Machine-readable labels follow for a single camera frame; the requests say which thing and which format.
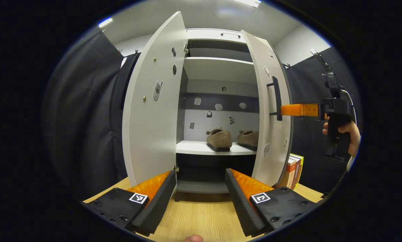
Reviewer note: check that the white shoe cabinet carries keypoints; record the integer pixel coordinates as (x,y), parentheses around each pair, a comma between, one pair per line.
(214,148)

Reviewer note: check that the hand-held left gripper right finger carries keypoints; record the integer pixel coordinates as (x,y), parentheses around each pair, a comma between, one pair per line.
(239,205)

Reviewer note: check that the orange white book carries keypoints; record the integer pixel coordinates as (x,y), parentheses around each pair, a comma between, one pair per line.
(289,174)

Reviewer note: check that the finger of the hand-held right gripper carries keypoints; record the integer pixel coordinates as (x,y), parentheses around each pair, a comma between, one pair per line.
(298,110)

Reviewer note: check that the ceiling light strip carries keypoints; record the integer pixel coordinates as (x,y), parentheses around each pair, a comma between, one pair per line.
(105,22)

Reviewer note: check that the white cabinet drawer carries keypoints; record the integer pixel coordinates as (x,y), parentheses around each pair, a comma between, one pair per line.
(204,34)

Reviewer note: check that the red book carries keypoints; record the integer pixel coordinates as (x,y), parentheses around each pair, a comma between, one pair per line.
(296,173)

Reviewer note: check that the yellow book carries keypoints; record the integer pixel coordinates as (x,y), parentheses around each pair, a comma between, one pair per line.
(301,164)

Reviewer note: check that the brown fuzzy shoe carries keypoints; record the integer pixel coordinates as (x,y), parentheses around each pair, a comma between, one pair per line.
(249,137)
(219,138)

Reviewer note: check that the white cabinet door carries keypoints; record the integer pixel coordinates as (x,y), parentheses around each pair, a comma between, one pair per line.
(271,134)
(143,134)

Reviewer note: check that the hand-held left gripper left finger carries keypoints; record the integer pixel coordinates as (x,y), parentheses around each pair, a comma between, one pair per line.
(160,205)

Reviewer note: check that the rectangular ceiling light panel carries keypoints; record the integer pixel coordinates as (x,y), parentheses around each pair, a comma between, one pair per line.
(249,2)

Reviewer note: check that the black backdrop cloth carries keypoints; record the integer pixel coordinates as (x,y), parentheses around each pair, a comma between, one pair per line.
(86,117)
(308,148)

